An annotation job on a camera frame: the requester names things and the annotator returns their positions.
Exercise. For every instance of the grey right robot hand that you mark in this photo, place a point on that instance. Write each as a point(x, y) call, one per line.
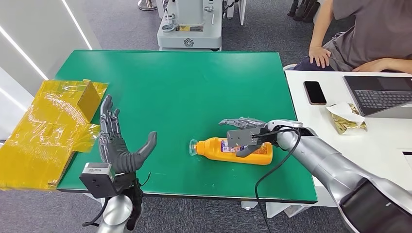
point(244, 123)

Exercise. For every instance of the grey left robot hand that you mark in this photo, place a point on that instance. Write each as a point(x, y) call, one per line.
point(120, 157)

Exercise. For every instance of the orange detergent bottle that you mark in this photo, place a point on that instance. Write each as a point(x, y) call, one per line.
point(212, 151)

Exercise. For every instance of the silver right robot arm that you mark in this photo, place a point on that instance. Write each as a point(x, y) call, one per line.
point(338, 173)

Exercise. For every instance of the person's right forearm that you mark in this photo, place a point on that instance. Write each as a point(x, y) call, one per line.
point(322, 29)

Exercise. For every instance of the white robot base machine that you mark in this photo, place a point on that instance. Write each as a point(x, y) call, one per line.
point(190, 32)

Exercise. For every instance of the person's left forearm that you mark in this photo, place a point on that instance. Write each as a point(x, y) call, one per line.
point(400, 64)

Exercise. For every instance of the white chair seat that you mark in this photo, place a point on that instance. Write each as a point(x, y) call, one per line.
point(289, 67)

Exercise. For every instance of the black smartphone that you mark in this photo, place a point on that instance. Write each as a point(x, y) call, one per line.
point(314, 92)

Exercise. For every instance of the yellow tape-wrapped cardboard box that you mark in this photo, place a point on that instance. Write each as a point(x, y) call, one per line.
point(38, 135)

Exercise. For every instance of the person's right hand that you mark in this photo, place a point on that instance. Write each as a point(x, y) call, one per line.
point(320, 56)

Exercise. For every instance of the person's hand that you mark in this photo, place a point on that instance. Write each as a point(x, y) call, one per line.
point(370, 66)
point(320, 56)

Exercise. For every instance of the gold snack packet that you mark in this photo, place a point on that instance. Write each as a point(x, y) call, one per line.
point(346, 120)

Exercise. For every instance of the white furniture panel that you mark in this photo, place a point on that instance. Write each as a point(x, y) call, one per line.
point(239, 11)

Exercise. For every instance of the black chair base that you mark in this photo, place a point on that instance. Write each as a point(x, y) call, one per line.
point(302, 9)

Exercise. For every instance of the grey laptop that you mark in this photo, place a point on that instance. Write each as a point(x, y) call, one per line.
point(379, 96)

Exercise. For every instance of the person's left hand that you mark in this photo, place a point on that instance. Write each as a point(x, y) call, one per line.
point(370, 66)

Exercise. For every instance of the chrome stand base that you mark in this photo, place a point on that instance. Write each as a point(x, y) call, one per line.
point(146, 4)

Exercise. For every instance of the person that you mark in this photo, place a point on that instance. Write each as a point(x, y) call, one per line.
point(373, 29)

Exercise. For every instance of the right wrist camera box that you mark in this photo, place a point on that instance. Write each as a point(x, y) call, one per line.
point(239, 138)

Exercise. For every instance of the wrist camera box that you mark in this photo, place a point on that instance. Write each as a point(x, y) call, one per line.
point(239, 138)
point(96, 181)

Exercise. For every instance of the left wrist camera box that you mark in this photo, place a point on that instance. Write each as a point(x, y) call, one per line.
point(96, 181)

